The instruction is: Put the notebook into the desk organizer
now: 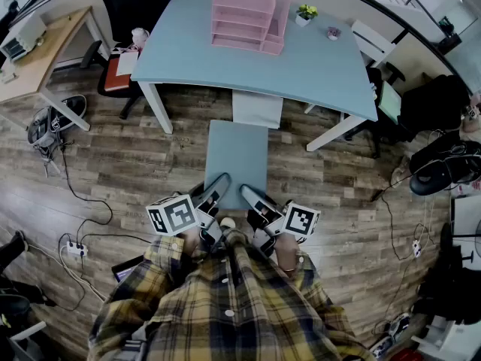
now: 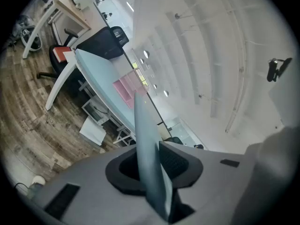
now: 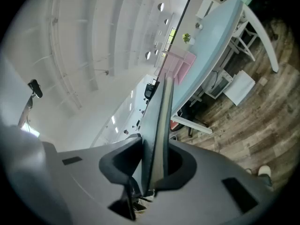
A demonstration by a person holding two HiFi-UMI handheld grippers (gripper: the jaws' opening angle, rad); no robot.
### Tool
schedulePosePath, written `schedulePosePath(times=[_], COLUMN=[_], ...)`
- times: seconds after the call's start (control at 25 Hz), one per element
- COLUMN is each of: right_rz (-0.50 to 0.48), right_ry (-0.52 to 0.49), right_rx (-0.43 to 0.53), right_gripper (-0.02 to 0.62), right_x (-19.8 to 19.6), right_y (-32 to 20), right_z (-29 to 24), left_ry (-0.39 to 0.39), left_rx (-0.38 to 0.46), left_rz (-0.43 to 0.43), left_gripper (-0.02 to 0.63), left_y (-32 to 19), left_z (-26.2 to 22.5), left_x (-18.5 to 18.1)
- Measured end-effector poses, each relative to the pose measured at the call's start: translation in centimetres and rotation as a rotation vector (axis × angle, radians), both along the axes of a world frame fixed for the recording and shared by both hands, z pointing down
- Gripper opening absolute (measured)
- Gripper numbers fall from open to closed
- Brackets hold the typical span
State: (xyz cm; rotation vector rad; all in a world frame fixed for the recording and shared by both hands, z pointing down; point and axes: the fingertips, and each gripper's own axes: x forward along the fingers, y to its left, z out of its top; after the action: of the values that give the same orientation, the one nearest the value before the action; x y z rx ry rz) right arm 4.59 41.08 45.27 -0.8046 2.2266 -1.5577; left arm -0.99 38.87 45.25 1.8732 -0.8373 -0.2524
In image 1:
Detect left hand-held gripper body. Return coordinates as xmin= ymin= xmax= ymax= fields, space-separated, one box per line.
xmin=145 ymin=193 xmax=225 ymax=247

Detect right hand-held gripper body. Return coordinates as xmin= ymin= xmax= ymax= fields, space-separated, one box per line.
xmin=247 ymin=197 xmax=322 ymax=257

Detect light blue folder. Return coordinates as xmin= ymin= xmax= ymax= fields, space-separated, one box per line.
xmin=204 ymin=120 xmax=270 ymax=211

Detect pink mesh tray organizer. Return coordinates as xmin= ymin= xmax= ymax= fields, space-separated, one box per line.
xmin=210 ymin=0 xmax=293 ymax=56

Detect person's right forearm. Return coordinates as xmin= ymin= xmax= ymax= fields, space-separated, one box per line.
xmin=274 ymin=233 xmax=302 ymax=278

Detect person's left forearm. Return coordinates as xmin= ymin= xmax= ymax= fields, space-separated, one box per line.
xmin=182 ymin=227 xmax=206 ymax=257

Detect dark laptop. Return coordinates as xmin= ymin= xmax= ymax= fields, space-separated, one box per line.
xmin=111 ymin=254 xmax=146 ymax=284

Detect white under-table panel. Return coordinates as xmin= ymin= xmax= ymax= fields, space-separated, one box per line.
xmin=231 ymin=90 xmax=283 ymax=130

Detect white table leg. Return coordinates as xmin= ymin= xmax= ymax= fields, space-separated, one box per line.
xmin=306 ymin=114 xmax=368 ymax=153
xmin=138 ymin=81 xmax=174 ymax=135

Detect yellow plaid shirt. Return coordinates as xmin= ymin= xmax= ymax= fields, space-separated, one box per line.
xmin=88 ymin=227 xmax=377 ymax=361

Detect black round stool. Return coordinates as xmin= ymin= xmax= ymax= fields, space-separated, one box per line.
xmin=408 ymin=152 xmax=481 ymax=197

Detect green screen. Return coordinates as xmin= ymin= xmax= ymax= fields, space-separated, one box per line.
xmin=377 ymin=80 xmax=403 ymax=126

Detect white paper sheet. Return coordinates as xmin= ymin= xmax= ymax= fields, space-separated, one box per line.
xmin=115 ymin=50 xmax=140 ymax=77

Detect grey backpack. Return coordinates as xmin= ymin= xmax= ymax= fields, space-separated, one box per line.
xmin=26 ymin=105 xmax=63 ymax=153

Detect pink and white bag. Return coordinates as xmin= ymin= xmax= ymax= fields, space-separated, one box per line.
xmin=109 ymin=43 xmax=142 ymax=55

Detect pink plush toy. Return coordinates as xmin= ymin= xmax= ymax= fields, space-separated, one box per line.
xmin=130 ymin=27 xmax=150 ymax=48

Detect white shelf unit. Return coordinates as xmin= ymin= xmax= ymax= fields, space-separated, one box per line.
xmin=411 ymin=316 xmax=470 ymax=361

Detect white chair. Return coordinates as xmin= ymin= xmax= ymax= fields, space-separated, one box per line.
xmin=351 ymin=19 xmax=396 ymax=69

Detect yellow-green potted plant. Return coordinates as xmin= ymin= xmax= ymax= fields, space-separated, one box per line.
xmin=295 ymin=4 xmax=319 ymax=28

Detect wooden desk white legs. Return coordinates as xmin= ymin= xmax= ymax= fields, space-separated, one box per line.
xmin=0 ymin=5 xmax=110 ymax=132

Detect black office chair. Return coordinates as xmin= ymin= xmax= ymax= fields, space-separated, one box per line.
xmin=80 ymin=0 xmax=177 ymax=120

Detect white toaster oven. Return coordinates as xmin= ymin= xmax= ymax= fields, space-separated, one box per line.
xmin=0 ymin=11 xmax=48 ymax=62

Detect thin black floor cable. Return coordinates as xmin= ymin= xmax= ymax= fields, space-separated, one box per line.
xmin=370 ymin=171 xmax=437 ymax=261

